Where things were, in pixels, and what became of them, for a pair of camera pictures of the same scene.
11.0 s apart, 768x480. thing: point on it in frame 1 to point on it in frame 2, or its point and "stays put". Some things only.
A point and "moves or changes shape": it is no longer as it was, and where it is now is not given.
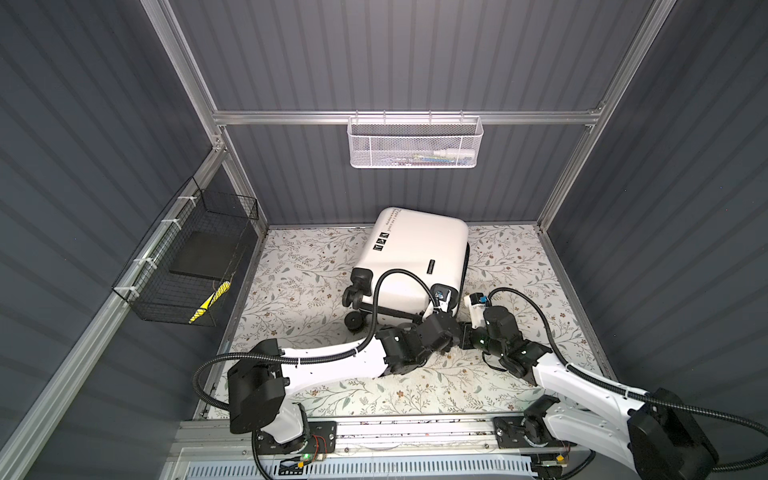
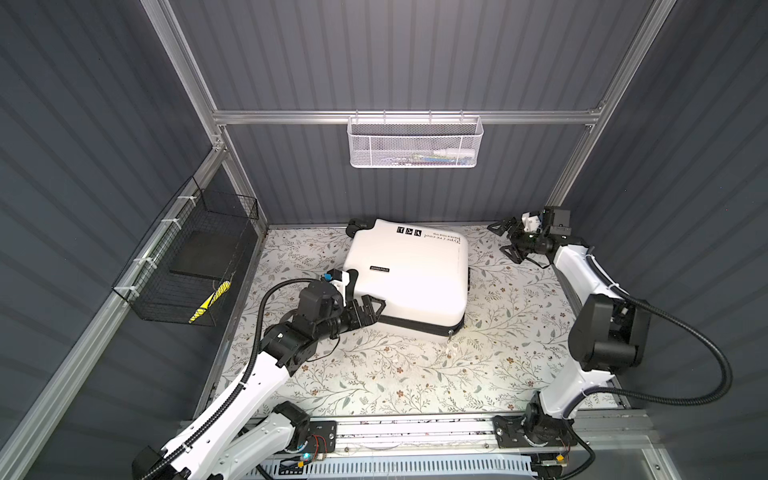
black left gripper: [449, 346] to [356, 320]
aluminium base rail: [387, 438] stays put
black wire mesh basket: [200, 246] stays put
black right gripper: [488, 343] to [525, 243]
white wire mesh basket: [413, 142] stays put
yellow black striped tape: [211, 301] stays put
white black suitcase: [407, 254] moves or changes shape
